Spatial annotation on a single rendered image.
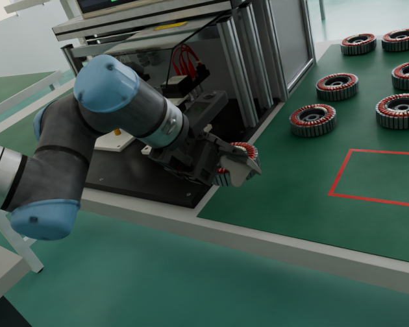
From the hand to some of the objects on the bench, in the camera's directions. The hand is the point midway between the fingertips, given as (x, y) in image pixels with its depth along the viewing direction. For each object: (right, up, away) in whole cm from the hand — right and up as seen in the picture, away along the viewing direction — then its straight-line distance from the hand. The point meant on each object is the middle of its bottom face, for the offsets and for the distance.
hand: (232, 164), depth 74 cm
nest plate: (-33, +9, +45) cm, 56 cm away
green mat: (+41, +14, +16) cm, 46 cm away
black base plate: (-22, +7, +40) cm, 46 cm away
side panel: (+24, +26, +45) cm, 58 cm away
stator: (+40, +11, +11) cm, 43 cm away
